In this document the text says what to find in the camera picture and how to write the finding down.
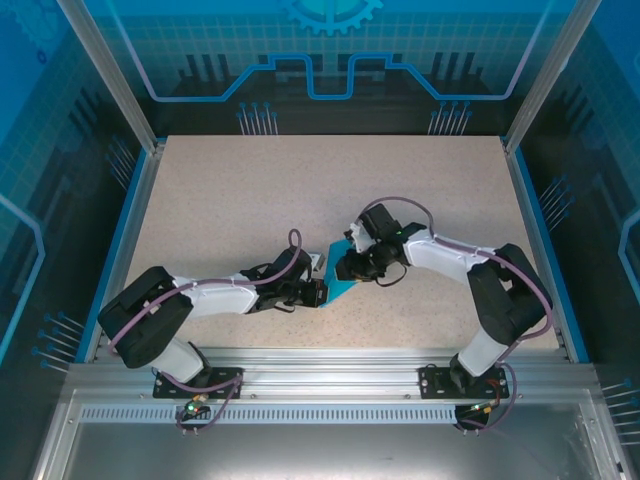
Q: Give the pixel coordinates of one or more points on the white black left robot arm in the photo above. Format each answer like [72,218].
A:
[225,300]

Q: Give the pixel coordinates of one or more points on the aluminium frame post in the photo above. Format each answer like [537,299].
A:
[117,75]
[545,75]

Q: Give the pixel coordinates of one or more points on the grey metal tray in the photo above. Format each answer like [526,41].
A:
[325,450]

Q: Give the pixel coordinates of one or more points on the aluminium side rail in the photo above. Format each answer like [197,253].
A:
[125,240]
[524,190]

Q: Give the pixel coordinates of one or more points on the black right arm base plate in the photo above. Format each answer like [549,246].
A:
[432,382]

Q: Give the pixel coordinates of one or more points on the aluminium mounting rail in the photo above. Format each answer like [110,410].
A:
[325,372]

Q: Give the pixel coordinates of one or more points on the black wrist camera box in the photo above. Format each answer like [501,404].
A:
[290,262]
[378,222]

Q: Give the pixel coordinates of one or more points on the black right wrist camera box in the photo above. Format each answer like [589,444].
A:
[378,222]

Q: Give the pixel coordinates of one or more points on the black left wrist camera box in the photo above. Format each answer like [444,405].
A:
[290,262]

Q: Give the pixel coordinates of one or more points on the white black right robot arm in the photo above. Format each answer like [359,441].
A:
[440,252]

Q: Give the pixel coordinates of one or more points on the blue paper sheet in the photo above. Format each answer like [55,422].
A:
[340,293]

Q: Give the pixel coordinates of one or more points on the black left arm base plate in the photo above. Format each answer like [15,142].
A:
[165,387]

